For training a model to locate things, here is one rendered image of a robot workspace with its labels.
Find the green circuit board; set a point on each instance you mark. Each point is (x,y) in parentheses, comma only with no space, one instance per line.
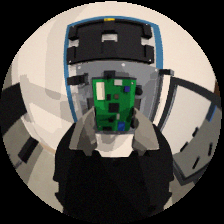
(114,101)

